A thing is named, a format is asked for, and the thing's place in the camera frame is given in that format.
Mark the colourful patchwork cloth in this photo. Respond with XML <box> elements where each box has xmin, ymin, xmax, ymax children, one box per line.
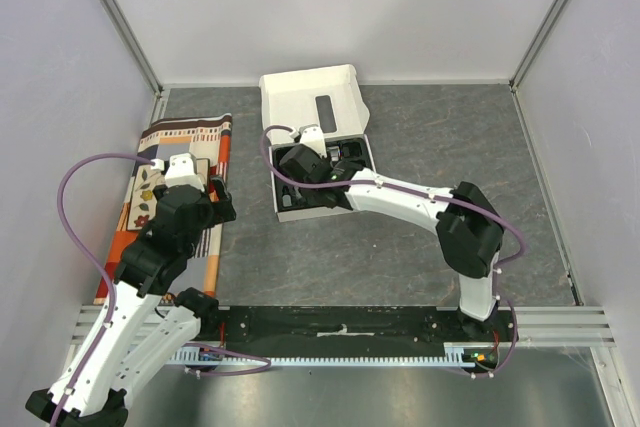
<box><xmin>92</xmin><ymin>114</ymin><xmax>234</xmax><ymax>306</ymax></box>

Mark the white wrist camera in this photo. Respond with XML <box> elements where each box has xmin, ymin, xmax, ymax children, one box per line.
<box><xmin>289</xmin><ymin>124</ymin><xmax>327</xmax><ymax>158</ymax></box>
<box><xmin>151</xmin><ymin>153</ymin><xmax>210</xmax><ymax>192</ymax></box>

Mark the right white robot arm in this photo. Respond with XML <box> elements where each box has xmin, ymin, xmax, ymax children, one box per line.
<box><xmin>277</xmin><ymin>145</ymin><xmax>504</xmax><ymax>341</ymax></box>

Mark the black silver hair clipper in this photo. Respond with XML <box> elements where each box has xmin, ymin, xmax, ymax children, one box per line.
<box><xmin>327</xmin><ymin>145</ymin><xmax>342</xmax><ymax>163</ymax></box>

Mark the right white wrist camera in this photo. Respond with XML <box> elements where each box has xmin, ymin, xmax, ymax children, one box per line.
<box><xmin>289</xmin><ymin>124</ymin><xmax>327</xmax><ymax>158</ymax></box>

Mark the grey slotted cable duct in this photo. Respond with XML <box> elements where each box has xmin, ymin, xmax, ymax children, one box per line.
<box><xmin>164</xmin><ymin>341</ymin><xmax>496</xmax><ymax>367</ymax></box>

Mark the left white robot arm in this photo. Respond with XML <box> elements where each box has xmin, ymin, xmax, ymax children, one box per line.
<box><xmin>25</xmin><ymin>176</ymin><xmax>236</xmax><ymax>426</ymax></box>

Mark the small clear oil bottle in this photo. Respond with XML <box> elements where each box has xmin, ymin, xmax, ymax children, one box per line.
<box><xmin>282</xmin><ymin>187</ymin><xmax>292</xmax><ymax>208</ymax></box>

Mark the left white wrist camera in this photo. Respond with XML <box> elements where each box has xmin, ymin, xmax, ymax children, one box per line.
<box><xmin>151</xmin><ymin>153</ymin><xmax>210</xmax><ymax>192</ymax></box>

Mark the white clipper kit box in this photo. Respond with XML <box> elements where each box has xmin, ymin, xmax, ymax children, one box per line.
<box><xmin>258</xmin><ymin>64</ymin><xmax>384</xmax><ymax>223</ymax></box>

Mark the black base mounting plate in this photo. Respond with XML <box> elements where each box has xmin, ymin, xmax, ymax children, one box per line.
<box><xmin>194</xmin><ymin>306</ymin><xmax>518</xmax><ymax>360</ymax></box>

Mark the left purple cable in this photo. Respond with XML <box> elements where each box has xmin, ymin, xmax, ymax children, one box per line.
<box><xmin>49</xmin><ymin>153</ymin><xmax>274</xmax><ymax>427</ymax></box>

